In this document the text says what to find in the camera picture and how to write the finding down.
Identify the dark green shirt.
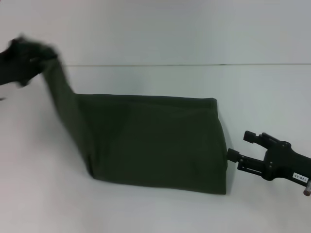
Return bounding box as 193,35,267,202
43,57,229,195

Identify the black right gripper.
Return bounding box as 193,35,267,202
226,130,311,182

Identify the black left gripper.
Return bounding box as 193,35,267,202
0,36,59,86

